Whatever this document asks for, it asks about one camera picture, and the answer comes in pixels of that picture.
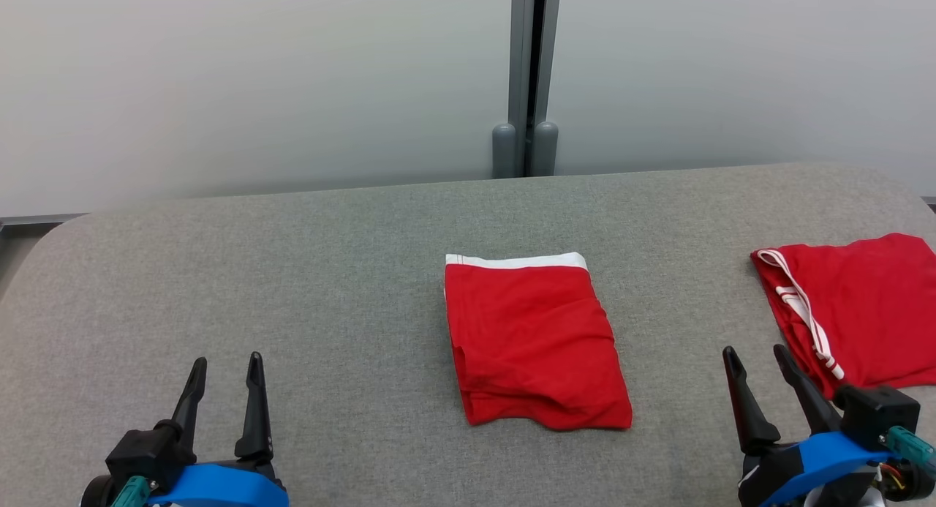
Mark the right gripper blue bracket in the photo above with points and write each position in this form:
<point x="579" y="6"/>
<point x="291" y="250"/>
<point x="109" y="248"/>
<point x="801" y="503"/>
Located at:
<point x="812" y="463"/>

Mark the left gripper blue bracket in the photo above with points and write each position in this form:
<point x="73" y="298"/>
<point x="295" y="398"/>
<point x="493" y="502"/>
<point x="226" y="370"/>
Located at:
<point x="219" y="489"/>

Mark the red basketball jersey white trim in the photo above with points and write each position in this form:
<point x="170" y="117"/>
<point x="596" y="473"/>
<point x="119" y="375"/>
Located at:
<point x="870" y="302"/>

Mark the red shorts white stripe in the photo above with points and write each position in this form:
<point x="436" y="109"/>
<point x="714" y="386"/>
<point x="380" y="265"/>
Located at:
<point x="534" y="346"/>

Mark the grey fabric sofa cushion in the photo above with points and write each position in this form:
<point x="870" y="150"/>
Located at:
<point x="292" y="287"/>

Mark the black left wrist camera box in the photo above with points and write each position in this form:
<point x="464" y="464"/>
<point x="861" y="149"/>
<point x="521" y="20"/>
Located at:
<point x="146" y="456"/>

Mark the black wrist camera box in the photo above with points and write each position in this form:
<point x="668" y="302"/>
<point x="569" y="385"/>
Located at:
<point x="146" y="456"/>
<point x="874" y="412"/>

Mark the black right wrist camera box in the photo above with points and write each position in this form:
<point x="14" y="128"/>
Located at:
<point x="874" y="412"/>

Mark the grey rounded post foot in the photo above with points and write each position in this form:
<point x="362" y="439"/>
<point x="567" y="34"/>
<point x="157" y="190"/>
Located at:
<point x="545" y="150"/>
<point x="504" y="152"/>

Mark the grey metal wall post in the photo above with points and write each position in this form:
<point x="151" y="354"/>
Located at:
<point x="525" y="53"/>

